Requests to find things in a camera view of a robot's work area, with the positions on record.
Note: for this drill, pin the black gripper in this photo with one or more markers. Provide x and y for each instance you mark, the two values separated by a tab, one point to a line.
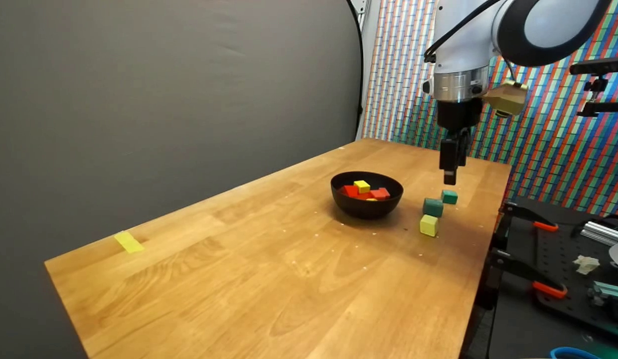
459	115

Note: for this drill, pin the teal wooden block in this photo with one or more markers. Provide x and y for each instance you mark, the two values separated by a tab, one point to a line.
433	207
449	197

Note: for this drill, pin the lime green wooden cube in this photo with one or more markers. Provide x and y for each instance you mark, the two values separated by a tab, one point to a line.
429	225

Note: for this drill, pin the red wooden cube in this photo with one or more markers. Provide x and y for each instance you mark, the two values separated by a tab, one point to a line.
379	195

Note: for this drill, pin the black bowl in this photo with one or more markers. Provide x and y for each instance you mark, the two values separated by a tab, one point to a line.
362	211

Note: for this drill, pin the red hexagonal wooden block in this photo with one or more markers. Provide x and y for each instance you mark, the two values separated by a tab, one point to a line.
352	193

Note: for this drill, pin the multicoloured patterned backdrop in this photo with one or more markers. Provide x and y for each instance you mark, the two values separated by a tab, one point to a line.
555	153

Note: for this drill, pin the black pegboard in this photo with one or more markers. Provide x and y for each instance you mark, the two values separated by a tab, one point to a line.
555	262

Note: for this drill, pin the white ridged bar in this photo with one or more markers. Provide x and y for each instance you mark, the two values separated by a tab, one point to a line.
601	233

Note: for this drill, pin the white plastic part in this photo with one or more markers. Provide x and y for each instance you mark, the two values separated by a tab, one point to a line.
587	264

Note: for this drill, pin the teal tool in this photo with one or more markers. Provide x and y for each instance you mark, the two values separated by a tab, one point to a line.
611	290

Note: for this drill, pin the grey fabric backdrop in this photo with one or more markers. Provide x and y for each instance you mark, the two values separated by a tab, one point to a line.
122	101

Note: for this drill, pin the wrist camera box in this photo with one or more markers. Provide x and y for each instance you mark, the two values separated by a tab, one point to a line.
505	101

